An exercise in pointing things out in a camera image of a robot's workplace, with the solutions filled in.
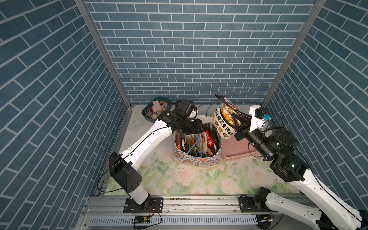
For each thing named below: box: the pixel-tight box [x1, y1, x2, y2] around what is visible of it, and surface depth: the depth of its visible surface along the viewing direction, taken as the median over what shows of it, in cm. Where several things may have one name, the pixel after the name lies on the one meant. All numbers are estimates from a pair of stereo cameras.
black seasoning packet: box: [202, 122, 219, 158], surface depth 75 cm
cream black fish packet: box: [211, 93, 241, 139], surface depth 62 cm
